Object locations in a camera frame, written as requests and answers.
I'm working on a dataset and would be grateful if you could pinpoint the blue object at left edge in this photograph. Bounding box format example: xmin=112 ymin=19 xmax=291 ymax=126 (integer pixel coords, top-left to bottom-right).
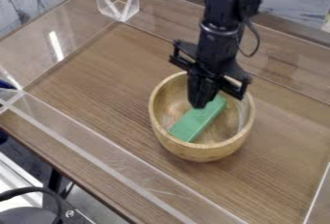
xmin=0 ymin=79 xmax=15 ymax=90

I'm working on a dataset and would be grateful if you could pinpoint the green rectangular block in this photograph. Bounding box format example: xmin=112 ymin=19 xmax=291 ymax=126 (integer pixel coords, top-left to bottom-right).
xmin=166 ymin=96 xmax=226 ymax=143

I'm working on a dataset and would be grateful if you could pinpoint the brown wooden bowl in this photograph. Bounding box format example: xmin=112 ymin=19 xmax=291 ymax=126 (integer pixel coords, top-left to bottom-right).
xmin=148 ymin=71 xmax=255 ymax=162

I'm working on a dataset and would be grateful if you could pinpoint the black table leg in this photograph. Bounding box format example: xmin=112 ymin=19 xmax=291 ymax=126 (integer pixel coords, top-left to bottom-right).
xmin=47 ymin=169 xmax=62 ymax=193

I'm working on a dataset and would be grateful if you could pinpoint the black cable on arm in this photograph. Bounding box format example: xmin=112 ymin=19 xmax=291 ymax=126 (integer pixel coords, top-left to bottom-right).
xmin=236 ymin=19 xmax=261 ymax=58

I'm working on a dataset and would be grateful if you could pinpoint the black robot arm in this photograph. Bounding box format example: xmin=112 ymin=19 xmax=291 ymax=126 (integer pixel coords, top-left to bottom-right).
xmin=169 ymin=0 xmax=260 ymax=109

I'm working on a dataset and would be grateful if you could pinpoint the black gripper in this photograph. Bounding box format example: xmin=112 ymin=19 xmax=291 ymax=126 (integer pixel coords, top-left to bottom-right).
xmin=168 ymin=25 xmax=251 ymax=109

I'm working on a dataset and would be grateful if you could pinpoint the clear acrylic corner bracket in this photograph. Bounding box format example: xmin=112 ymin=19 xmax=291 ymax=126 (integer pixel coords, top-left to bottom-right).
xmin=96 ymin=0 xmax=140 ymax=22

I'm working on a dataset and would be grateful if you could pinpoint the black cable bottom left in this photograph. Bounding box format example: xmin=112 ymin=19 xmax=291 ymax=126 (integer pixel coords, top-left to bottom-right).
xmin=0 ymin=187 xmax=61 ymax=224

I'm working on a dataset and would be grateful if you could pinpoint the grey metal base plate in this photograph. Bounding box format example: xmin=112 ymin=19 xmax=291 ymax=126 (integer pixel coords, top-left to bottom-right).
xmin=0 ymin=200 xmax=94 ymax=224

